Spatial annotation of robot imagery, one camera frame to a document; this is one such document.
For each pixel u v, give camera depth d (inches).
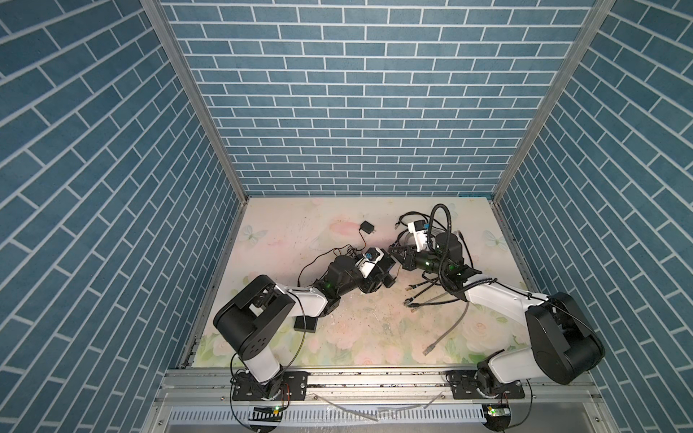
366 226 42.6
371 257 29.3
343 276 26.8
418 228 30.2
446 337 32.5
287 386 28.6
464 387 28.8
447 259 26.2
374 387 29.7
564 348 17.1
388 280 36.1
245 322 18.4
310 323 33.2
